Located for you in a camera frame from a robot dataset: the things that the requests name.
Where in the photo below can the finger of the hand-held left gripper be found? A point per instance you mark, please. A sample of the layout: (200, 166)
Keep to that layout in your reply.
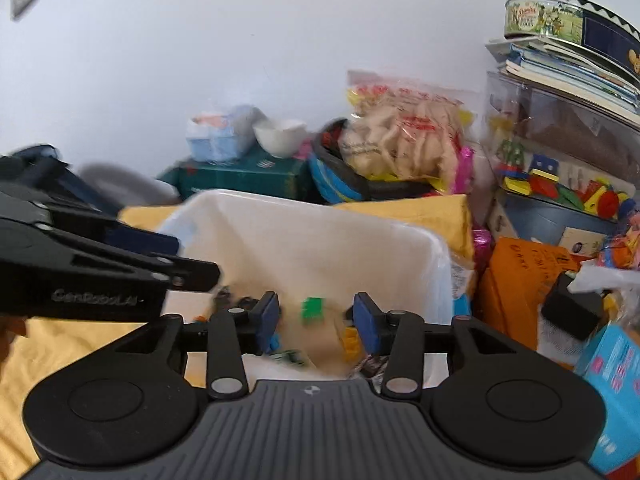
(195, 275)
(145, 244)

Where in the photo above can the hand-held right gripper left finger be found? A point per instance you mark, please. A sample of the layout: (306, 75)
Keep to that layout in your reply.
(267, 312)

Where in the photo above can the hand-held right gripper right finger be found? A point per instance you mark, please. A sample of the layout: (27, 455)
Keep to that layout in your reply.
(364, 320)

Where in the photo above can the yellow toy brick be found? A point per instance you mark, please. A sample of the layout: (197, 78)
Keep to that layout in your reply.
(351, 342)

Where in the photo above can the small blue toy brick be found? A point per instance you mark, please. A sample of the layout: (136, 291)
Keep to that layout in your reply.
(274, 344)

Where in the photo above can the black toy piece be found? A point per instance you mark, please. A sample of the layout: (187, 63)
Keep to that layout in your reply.
(235, 300)

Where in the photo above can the green toy brick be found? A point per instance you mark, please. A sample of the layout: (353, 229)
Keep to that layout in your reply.
(312, 310)

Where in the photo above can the green and white toy piece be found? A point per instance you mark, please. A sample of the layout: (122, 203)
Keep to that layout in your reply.
(290, 358)

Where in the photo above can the white plastic bin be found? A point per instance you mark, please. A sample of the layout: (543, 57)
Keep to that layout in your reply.
(320, 245)

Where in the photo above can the grey round object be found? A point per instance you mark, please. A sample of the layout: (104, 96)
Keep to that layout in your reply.
(130, 182)

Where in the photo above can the dark green box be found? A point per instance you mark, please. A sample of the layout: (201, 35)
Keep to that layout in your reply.
(235, 177)

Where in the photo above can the yellow cloth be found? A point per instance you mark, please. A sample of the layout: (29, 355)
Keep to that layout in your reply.
(415, 215)

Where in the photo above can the blue face mask pack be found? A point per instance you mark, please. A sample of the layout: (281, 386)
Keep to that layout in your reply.
(220, 137)

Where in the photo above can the pink foil packet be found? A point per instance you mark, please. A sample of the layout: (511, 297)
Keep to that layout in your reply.
(482, 250)

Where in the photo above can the orange box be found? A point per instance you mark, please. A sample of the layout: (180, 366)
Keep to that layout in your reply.
(520, 290)

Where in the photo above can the white bowl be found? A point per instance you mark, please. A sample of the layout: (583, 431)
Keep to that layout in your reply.
(280, 135)

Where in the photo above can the pink foil wrapper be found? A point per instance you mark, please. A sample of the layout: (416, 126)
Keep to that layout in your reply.
(462, 170)

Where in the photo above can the clear snack bag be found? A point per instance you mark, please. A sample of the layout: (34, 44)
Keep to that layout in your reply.
(405, 135)

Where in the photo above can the grey blue box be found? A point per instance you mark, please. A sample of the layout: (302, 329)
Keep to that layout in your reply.
(540, 220)

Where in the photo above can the black block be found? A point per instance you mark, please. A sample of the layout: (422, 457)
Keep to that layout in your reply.
(572, 307)

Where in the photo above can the pile of colourful toy shapes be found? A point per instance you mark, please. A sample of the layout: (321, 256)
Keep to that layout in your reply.
(560, 190)

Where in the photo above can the white plastic bag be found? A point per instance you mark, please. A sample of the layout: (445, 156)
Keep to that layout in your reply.
(607, 275)

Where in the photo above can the light blue box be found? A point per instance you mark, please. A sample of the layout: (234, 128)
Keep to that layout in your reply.
(615, 385)

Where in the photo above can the clear plastic toy container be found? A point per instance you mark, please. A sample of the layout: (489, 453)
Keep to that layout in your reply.
(550, 125)

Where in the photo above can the colourful plastic toy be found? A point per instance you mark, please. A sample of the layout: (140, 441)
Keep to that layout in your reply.
(622, 240)

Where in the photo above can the stack of books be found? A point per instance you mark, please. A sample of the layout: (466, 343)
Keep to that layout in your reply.
(565, 72)

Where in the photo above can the printed cookie tin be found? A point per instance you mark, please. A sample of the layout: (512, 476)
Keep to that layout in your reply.
(555, 15)

